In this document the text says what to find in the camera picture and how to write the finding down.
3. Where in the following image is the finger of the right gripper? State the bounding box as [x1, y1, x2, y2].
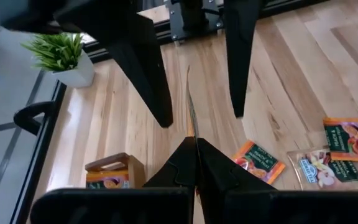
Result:
[54, 12, 174, 128]
[223, 0, 262, 118]

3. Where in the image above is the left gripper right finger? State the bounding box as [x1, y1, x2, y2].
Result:
[197, 138, 276, 224]

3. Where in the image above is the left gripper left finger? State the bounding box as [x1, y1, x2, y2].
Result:
[143, 136, 198, 195]

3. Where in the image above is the red peach tea bag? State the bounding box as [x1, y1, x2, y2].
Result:
[323, 117, 358, 163]
[231, 139, 287, 185]
[85, 169, 131, 190]

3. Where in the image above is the wooden three-compartment box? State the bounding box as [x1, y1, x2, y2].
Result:
[85, 152, 146, 190]

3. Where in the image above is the beige vanilla apple tea bag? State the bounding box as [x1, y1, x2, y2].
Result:
[287, 146, 358, 191]

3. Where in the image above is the green plant in white pot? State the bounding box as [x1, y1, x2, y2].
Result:
[21, 32, 96, 89]

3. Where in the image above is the black frame handle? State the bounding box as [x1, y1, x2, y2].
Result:
[13, 101, 56, 137]

